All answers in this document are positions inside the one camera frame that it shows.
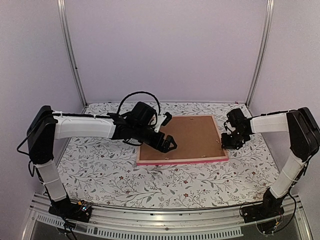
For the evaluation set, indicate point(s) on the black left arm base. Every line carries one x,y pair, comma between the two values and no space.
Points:
80,211

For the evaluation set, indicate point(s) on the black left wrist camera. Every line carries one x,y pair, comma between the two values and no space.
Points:
164,119

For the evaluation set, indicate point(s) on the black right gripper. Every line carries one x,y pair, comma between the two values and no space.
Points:
226,145

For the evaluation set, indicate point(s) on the aluminium right corner post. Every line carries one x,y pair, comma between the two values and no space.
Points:
261,52

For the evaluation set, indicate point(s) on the pink picture frame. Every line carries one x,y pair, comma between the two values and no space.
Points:
198,141

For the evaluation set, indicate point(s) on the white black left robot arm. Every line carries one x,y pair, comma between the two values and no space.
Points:
49,126

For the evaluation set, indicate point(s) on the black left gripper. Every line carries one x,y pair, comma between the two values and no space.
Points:
158,146

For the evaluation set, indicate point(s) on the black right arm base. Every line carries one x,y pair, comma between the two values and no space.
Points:
271,207

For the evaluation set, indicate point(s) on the aluminium corner post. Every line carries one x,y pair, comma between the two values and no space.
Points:
61,6
261,52

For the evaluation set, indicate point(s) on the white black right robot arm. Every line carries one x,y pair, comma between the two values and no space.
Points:
303,135

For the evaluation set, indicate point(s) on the aluminium front rail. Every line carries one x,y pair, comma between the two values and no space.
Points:
124,223

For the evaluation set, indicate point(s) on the aluminium left corner post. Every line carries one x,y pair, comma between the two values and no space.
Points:
61,6

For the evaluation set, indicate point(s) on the floral patterned table mat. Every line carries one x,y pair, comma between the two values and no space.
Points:
105,172

